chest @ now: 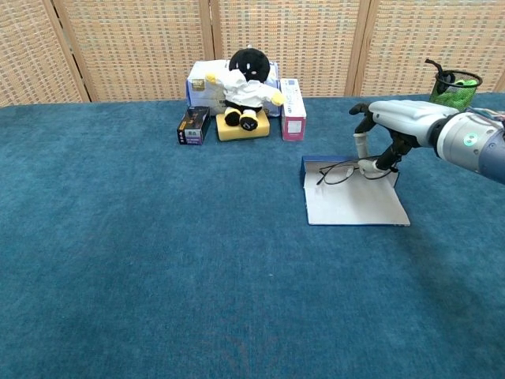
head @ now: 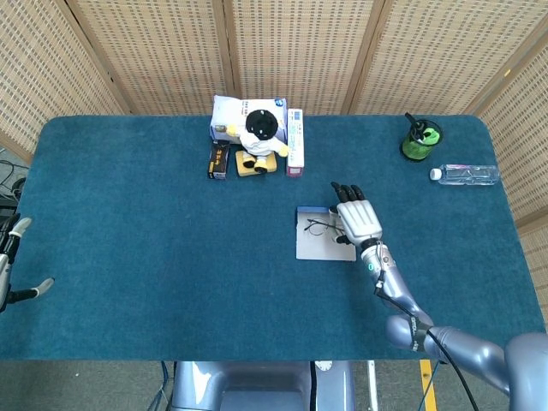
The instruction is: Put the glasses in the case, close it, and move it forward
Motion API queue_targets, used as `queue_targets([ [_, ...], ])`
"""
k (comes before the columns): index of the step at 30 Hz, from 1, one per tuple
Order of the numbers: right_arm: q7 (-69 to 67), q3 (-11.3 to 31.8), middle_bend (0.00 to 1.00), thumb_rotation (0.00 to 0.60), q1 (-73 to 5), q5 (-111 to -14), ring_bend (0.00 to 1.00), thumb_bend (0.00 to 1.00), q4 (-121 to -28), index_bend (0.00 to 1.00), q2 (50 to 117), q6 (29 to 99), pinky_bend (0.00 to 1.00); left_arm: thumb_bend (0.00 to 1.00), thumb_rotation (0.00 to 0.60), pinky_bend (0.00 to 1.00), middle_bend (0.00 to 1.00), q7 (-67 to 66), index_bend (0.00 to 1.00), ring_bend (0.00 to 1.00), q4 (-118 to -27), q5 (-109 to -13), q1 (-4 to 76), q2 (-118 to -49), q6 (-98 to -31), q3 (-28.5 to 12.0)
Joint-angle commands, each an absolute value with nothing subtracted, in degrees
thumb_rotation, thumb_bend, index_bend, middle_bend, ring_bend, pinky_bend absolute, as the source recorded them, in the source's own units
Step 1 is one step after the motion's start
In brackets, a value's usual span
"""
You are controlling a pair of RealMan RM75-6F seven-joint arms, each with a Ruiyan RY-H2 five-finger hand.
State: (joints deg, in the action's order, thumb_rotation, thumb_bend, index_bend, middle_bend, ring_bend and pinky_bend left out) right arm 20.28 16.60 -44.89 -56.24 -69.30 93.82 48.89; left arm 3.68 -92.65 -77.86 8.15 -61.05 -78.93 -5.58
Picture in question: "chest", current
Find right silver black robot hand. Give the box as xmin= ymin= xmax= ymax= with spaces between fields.
xmin=349 ymin=99 xmax=458 ymax=174

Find thin-framed eyeglasses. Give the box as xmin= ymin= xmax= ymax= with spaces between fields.
xmin=316 ymin=157 xmax=398 ymax=186

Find blue glasses box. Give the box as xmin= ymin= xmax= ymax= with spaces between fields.
xmin=301 ymin=155 xmax=411 ymax=227

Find black bent tool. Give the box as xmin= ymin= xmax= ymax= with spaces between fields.
xmin=425 ymin=58 xmax=455 ymax=94

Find bright green cloth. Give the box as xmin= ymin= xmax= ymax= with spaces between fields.
xmin=429 ymin=78 xmax=479 ymax=111

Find black mesh pen holder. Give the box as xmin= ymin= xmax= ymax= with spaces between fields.
xmin=428 ymin=69 xmax=483 ymax=112

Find pink white carton box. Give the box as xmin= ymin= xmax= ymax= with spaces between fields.
xmin=279 ymin=77 xmax=308 ymax=142

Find black plush toy white coat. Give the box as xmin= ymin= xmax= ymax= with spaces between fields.
xmin=204 ymin=47 xmax=286 ymax=131

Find yellow sponge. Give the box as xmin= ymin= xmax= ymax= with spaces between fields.
xmin=215 ymin=110 xmax=272 ymax=142

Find white blue tissue pack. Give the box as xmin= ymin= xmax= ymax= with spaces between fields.
xmin=185 ymin=59 xmax=282 ymax=118

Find small black carton box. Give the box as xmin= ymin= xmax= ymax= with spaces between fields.
xmin=176 ymin=105 xmax=211 ymax=146

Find woven wooden folding screen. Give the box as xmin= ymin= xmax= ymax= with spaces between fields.
xmin=0 ymin=0 xmax=505 ymax=108

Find teal blue table mat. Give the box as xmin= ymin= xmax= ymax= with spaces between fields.
xmin=0 ymin=92 xmax=505 ymax=379

